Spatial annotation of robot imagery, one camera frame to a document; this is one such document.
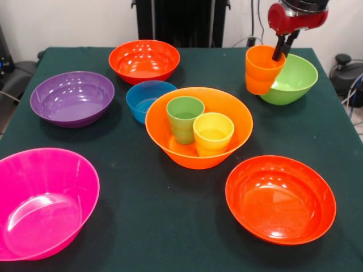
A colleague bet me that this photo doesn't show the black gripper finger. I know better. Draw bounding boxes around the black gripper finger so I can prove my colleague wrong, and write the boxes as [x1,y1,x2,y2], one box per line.
[272,33,286,62]
[282,29,301,56]

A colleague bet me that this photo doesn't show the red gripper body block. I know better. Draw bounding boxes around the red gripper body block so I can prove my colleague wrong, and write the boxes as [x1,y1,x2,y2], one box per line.
[268,2,329,36]

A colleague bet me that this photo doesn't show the orange plastic cup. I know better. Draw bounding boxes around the orange plastic cup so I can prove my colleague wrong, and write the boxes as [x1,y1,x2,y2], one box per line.
[245,45,286,96]

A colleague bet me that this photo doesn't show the orange plastic bowl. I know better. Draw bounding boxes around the orange plastic bowl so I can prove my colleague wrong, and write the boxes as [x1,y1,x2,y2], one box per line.
[145,87,254,170]

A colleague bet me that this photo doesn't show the yellow plastic cup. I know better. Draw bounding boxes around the yellow plastic cup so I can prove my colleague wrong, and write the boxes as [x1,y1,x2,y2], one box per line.
[193,112,235,158]

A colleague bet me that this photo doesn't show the green plastic cup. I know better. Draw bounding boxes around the green plastic cup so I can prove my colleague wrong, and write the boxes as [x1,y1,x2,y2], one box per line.
[166,96,205,145]

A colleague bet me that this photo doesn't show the black computer tower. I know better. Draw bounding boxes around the black computer tower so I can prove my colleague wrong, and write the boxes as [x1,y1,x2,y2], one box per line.
[0,22,15,83]

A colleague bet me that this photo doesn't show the green plastic bowl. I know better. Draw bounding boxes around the green plastic bowl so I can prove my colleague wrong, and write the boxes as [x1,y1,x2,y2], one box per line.
[259,53,319,106]

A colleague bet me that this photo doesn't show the dark green table cloth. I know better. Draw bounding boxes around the dark green table cloth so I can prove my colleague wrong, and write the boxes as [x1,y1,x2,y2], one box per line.
[0,46,363,272]

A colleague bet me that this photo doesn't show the red plastic bowl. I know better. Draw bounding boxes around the red plastic bowl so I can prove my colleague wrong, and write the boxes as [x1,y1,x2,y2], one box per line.
[108,39,181,86]
[225,155,337,245]

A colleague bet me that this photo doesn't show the blue plastic bowl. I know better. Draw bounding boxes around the blue plastic bowl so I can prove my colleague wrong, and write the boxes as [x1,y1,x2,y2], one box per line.
[125,80,178,125]

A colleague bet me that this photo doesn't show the purple plastic bowl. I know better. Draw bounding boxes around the purple plastic bowl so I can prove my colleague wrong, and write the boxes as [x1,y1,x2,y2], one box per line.
[29,71,115,129]

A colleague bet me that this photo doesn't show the pink plastic bowl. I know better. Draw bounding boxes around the pink plastic bowl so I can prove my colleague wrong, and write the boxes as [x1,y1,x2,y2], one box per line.
[0,147,101,261]

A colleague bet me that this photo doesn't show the black hanging cable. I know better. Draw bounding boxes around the black hanging cable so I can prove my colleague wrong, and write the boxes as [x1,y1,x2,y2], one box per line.
[246,0,267,48]

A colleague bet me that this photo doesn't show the blue cable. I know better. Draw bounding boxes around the blue cable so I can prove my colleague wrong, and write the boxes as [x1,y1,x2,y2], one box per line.
[347,72,363,108]

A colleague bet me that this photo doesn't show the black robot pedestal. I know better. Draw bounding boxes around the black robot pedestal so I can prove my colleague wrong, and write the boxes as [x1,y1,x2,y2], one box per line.
[132,0,231,48]

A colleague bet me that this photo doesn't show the grey cable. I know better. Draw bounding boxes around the grey cable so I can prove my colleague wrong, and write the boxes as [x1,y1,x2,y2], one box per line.
[0,90,21,103]

